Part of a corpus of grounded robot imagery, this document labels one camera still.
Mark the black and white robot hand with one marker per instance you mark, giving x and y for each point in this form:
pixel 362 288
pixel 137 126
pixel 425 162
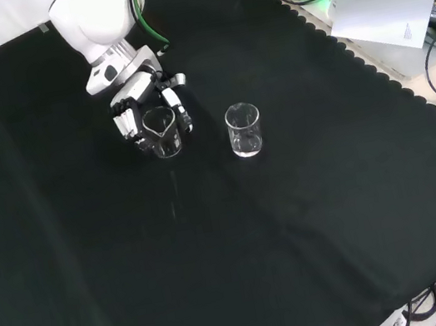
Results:
pixel 133 91

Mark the clear glass beaker with spout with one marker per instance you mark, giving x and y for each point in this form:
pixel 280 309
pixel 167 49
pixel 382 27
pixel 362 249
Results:
pixel 164 143

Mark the clear glass beaker holding liquid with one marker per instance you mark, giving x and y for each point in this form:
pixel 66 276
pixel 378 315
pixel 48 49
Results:
pixel 245 133

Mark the grey tape piece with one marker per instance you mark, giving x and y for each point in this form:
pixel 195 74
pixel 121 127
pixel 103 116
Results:
pixel 43 28

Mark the black bench cloth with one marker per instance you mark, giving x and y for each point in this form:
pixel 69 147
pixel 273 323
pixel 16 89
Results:
pixel 217 256

